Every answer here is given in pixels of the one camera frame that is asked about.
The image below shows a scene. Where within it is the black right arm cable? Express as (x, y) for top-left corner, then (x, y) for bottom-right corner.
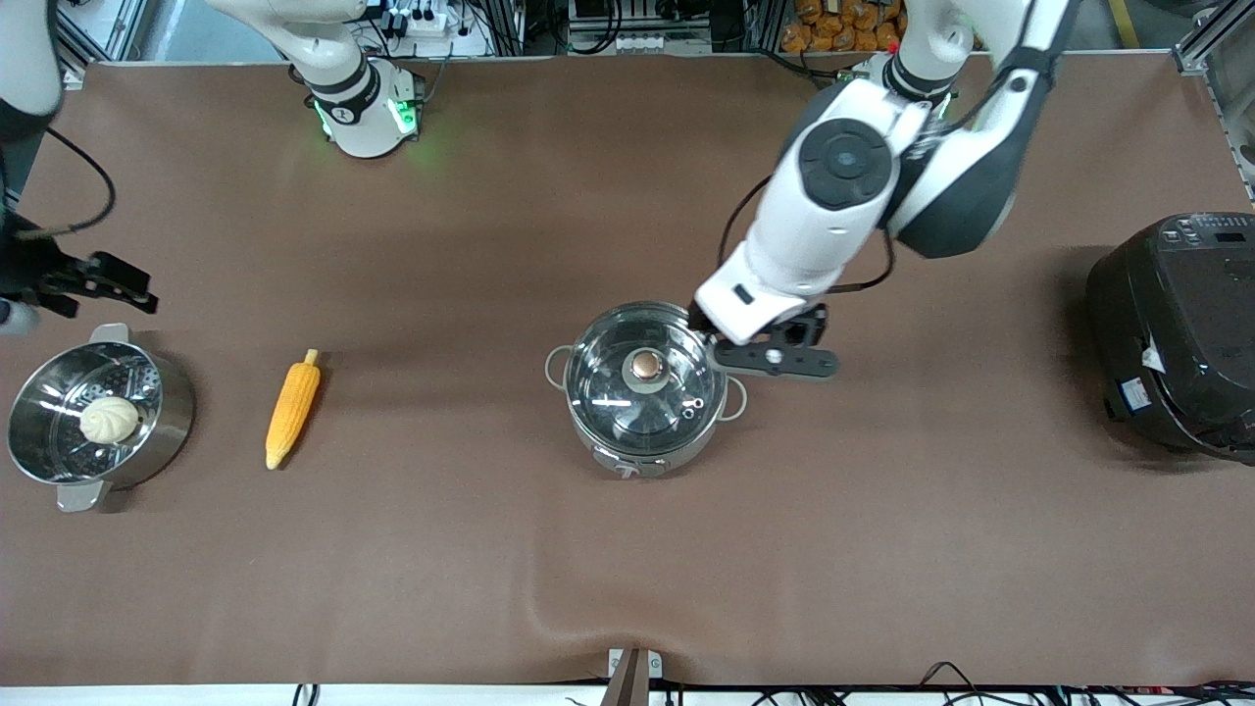
(20, 126), (117, 241)

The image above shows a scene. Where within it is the yellow corn cob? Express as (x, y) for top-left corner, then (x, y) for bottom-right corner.
(265, 349), (323, 472)

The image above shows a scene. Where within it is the black rice cooker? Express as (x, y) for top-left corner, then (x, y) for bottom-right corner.
(1085, 212), (1255, 464)

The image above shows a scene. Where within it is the glass pot lid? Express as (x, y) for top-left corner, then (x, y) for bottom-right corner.
(564, 301), (728, 458)

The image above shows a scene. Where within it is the white steamed bun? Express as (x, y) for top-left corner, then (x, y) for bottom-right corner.
(78, 395), (140, 445)

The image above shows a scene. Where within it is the orange snack pile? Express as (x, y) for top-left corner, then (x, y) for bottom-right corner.
(781, 0), (903, 53)

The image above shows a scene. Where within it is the steel pot with handles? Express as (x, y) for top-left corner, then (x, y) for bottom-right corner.
(545, 314), (748, 481)

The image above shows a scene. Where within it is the long white power strip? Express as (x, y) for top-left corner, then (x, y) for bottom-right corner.
(613, 33), (712, 56)

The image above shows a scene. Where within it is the steel steamer pot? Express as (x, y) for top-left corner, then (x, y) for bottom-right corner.
(5, 324), (197, 514)

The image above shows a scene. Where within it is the aluminium frame profile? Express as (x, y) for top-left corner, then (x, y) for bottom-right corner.
(57, 0), (148, 91)
(1174, 0), (1255, 77)

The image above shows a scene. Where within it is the white power strip with plugs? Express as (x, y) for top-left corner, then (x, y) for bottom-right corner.
(377, 0), (491, 56)

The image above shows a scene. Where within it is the brown table cloth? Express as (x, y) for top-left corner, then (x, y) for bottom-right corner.
(0, 51), (1255, 687)

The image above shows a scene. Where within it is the metal table clamp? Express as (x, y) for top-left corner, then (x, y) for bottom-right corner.
(606, 647), (664, 706)

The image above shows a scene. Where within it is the black cable bundle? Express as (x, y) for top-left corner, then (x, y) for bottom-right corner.
(917, 662), (1255, 706)

